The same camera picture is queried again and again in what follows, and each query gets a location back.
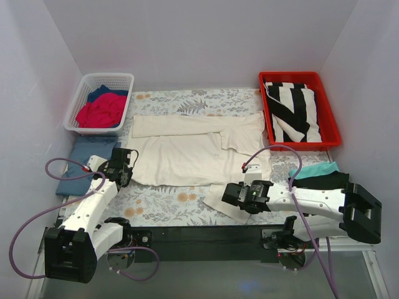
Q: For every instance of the white plastic laundry basket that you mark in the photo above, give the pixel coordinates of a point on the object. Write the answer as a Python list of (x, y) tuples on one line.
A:
[(89, 83)]

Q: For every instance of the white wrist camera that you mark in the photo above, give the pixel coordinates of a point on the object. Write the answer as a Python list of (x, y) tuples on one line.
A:
[(252, 172), (93, 163)]

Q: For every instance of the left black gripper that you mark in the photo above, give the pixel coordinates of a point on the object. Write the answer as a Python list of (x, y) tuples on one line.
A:
[(121, 156)]

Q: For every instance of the red crumpled t-shirt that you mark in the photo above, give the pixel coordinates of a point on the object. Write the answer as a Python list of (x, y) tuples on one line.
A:
[(104, 112)]

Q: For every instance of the blue folded t-shirt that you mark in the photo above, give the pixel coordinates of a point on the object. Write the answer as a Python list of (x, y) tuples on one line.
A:
[(84, 148)]

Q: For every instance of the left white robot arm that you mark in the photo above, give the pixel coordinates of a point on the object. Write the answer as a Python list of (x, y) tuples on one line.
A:
[(72, 250)]

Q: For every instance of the black folded t-shirt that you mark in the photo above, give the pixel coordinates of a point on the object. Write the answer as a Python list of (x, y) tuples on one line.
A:
[(335, 180)]

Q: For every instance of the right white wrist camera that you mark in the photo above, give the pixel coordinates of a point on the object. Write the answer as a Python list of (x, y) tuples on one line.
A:
[(252, 172)]

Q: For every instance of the red plastic bin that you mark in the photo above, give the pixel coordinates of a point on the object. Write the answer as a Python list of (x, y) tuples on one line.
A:
[(329, 131)]

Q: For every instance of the black white striped shirt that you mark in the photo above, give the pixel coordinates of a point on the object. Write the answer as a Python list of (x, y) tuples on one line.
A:
[(292, 112)]

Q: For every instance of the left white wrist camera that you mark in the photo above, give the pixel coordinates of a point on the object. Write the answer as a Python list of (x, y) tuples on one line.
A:
[(93, 163)]

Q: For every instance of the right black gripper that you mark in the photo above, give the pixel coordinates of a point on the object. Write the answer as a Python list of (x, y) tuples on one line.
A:
[(232, 193)]

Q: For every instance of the floral table mat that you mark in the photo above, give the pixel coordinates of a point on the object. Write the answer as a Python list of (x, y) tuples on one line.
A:
[(177, 206)]

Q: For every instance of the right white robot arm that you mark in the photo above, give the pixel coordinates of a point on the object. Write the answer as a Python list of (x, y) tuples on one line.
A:
[(351, 211)]

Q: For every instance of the cream white t-shirt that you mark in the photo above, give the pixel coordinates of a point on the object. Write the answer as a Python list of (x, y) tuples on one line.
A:
[(182, 151)]

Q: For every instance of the navy blue t-shirt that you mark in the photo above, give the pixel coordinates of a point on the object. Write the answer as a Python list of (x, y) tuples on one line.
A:
[(92, 96)]

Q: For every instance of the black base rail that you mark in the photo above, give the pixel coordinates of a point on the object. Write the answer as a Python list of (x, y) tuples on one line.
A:
[(204, 243)]

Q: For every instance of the teal folded t-shirt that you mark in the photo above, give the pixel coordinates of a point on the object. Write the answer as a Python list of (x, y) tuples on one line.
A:
[(315, 170)]

